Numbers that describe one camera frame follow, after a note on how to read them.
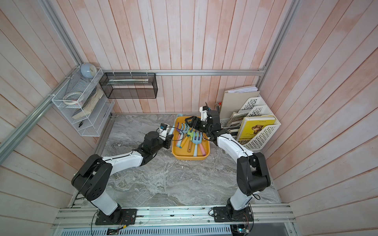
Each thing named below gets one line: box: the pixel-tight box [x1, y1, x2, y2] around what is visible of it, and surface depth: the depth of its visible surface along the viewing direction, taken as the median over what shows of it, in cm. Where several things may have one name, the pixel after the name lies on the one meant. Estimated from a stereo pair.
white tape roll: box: [63, 91, 84, 105], surface depth 72 cm
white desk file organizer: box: [220, 94, 282, 151], surface depth 88 cm
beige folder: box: [219, 85, 260, 119], surface depth 95 cm
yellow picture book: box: [237, 116, 276, 146], surface depth 85 cm
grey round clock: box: [80, 62, 98, 79], surface depth 83 cm
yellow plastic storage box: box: [171, 116, 211, 161], surface depth 98 cm
